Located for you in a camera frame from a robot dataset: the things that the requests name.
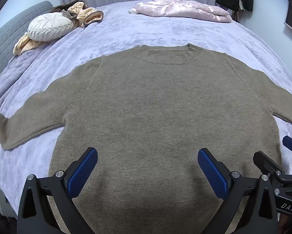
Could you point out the black clothes on hanger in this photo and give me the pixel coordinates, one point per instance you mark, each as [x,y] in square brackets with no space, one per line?
[227,0]

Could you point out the grey quilted headboard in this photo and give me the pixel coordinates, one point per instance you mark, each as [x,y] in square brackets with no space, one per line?
[9,34]

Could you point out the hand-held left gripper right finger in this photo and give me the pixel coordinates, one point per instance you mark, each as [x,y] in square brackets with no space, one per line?
[212,173]

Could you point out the beige garment with brown trim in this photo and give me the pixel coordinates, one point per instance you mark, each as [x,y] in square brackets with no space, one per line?
[87,14]

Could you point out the round white pleated pillow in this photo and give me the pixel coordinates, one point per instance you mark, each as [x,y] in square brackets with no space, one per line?
[49,26]

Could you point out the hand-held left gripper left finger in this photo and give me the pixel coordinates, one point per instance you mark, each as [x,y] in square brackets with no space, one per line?
[83,173]

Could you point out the lavender plush bed blanket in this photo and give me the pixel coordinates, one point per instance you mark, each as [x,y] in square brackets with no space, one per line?
[136,29]

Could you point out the pink satin puffer jacket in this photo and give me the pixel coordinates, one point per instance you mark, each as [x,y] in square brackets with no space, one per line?
[175,8]

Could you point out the olive brown knit sweater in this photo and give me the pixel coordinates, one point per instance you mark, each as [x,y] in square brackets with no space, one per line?
[148,102]

